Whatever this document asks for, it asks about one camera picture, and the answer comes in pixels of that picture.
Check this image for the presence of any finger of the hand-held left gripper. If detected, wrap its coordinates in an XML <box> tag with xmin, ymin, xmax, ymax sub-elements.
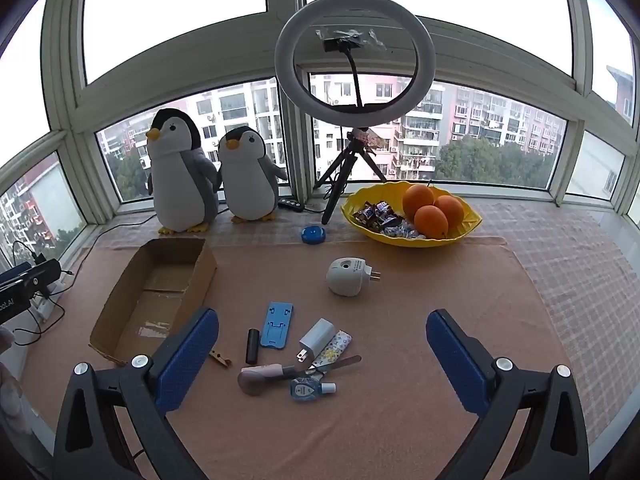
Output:
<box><xmin>0</xmin><ymin>259</ymin><xmax>62</xmax><ymax>290</ymax></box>

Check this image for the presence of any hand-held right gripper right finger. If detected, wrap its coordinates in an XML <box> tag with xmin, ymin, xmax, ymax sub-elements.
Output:
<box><xmin>425</xmin><ymin>308</ymin><xmax>591</xmax><ymax>480</ymax></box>

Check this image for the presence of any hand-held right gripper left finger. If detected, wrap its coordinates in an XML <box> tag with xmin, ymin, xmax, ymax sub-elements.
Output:
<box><xmin>52</xmin><ymin>306</ymin><xmax>221</xmax><ymax>480</ymax></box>

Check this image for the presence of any metal spoon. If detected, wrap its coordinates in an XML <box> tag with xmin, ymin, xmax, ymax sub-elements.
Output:
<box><xmin>237</xmin><ymin>355</ymin><xmax>362</xmax><ymax>397</ymax></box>

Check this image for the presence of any blue phone stand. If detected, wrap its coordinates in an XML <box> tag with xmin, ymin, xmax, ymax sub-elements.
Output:
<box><xmin>258</xmin><ymin>302</ymin><xmax>296</xmax><ymax>350</ymax></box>

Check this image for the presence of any cardboard box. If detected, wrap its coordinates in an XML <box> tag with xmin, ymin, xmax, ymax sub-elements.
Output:
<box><xmin>89</xmin><ymin>237</ymin><xmax>219</xmax><ymax>368</ymax></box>

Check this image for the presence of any patterned white lighter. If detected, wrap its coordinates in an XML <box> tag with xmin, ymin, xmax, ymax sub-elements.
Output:
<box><xmin>311</xmin><ymin>330</ymin><xmax>352</xmax><ymax>367</ymax></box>

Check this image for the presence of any white USB charger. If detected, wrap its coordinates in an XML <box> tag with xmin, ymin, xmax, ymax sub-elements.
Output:
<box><xmin>296</xmin><ymin>318</ymin><xmax>336</xmax><ymax>362</ymax></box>

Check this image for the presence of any white plug-in device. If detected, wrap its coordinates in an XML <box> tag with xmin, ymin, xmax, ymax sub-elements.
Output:
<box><xmin>326</xmin><ymin>256</ymin><xmax>382</xmax><ymax>298</ymax></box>

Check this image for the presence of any white power strip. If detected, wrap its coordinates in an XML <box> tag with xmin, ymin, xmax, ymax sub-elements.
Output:
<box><xmin>27</xmin><ymin>280</ymin><xmax>67</xmax><ymax>322</ymax></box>

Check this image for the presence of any small blue bottle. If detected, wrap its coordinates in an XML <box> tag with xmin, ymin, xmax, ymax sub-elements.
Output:
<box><xmin>290</xmin><ymin>379</ymin><xmax>337</xmax><ymax>402</ymax></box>

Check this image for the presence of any yellow fruit bowl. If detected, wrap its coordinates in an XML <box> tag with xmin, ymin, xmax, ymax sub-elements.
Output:
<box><xmin>341</xmin><ymin>181</ymin><xmax>483</xmax><ymax>249</ymax></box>

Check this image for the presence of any checkered cloth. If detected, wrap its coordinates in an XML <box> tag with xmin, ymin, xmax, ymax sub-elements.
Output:
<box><xmin>90</xmin><ymin>200</ymin><xmax>640</xmax><ymax>461</ymax></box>

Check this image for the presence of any large penguin plush toy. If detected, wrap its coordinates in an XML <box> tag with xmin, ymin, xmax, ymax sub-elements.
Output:
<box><xmin>145</xmin><ymin>108</ymin><xmax>221</xmax><ymax>235</ymax></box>

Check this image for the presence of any pile of wrapped candies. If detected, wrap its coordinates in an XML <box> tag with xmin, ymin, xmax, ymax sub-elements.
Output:
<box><xmin>351</xmin><ymin>201</ymin><xmax>426</xmax><ymax>240</ymax></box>

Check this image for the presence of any small penguin plush toy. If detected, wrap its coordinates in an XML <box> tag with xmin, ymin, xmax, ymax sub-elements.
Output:
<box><xmin>216</xmin><ymin>127</ymin><xmax>290</xmax><ymax>224</ymax></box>

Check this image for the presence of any black gooseneck phone clamp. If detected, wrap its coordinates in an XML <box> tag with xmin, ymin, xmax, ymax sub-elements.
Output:
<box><xmin>315</xmin><ymin>29</ymin><xmax>388</xmax><ymax>108</ymax></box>

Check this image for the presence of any looped black cable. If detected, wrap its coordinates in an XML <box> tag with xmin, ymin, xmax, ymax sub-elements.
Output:
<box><xmin>10</xmin><ymin>240</ymin><xmax>66</xmax><ymax>347</ymax></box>

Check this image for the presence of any long black cable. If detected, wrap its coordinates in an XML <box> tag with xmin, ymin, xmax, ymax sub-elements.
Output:
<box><xmin>62</xmin><ymin>214</ymin><xmax>157</xmax><ymax>306</ymax></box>

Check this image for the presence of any white ring light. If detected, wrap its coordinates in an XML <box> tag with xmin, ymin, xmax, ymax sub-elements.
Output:
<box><xmin>274</xmin><ymin>0</ymin><xmax>438</xmax><ymax>127</ymax></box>

